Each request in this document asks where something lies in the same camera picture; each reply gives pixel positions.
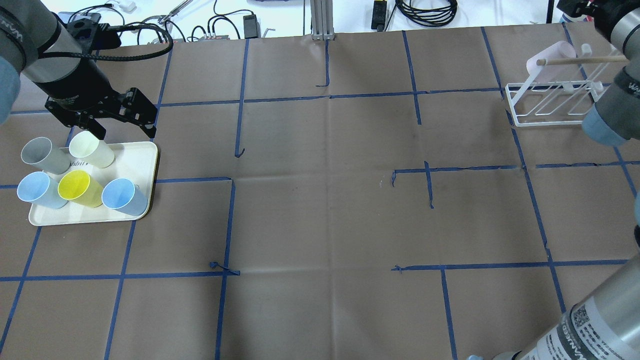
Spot cream plastic tray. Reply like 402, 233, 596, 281
28, 141, 159, 227

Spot cream plastic cup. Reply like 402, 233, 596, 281
68, 131, 115, 169

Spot grey plastic cup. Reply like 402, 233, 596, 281
20, 137, 71, 174

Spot yellow plastic cup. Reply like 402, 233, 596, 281
57, 170, 104, 208

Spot aluminium frame post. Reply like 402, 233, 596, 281
310, 0, 335, 41

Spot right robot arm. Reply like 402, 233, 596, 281
466, 0, 639, 360

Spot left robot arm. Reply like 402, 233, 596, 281
0, 0, 174, 140

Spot pink plastic cup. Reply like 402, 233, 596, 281
526, 41, 578, 83

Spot white wire cup rack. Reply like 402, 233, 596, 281
504, 41, 627, 127

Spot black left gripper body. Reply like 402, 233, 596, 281
45, 70, 158, 130

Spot coiled black cable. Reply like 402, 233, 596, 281
395, 0, 458, 28

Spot light blue plastic cup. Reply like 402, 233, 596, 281
16, 171, 68, 209

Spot black power adapter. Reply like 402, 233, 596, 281
242, 14, 260, 39

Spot black power brick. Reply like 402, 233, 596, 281
370, 0, 387, 32

